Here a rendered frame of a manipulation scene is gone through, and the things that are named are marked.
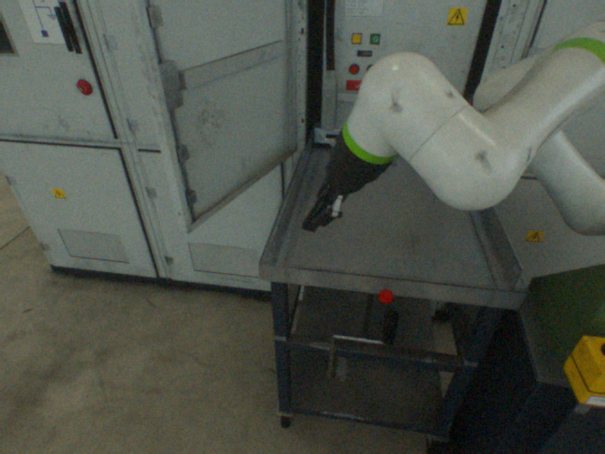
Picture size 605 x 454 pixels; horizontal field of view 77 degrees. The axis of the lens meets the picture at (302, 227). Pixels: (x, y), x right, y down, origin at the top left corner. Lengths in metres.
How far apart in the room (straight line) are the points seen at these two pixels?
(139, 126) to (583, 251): 1.84
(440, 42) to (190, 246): 1.36
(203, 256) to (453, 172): 1.59
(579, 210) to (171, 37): 1.03
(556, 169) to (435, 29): 0.63
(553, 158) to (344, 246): 0.51
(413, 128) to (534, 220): 1.27
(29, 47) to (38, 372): 1.32
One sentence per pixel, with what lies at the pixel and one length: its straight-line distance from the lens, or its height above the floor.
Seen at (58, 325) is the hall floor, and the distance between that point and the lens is 2.23.
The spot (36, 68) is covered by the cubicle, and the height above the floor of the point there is 1.11.
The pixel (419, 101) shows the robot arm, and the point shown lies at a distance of 0.49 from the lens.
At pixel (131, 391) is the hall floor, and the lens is 1.84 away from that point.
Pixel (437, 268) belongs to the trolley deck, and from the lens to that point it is 0.97.
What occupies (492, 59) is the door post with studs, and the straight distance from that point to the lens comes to 1.43.
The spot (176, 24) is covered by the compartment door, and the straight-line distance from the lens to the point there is 0.99.
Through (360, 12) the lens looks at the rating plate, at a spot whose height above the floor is 1.31.
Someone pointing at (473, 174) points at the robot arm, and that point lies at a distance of 0.48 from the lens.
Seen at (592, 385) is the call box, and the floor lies 0.86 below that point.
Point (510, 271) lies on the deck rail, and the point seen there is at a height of 0.87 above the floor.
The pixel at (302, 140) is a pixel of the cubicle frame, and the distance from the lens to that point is 1.48.
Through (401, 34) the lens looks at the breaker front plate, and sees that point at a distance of 1.41.
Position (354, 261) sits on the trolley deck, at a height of 0.85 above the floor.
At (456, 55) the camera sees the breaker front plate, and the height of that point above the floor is 1.19.
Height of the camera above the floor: 1.46
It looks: 36 degrees down
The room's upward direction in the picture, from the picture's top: straight up
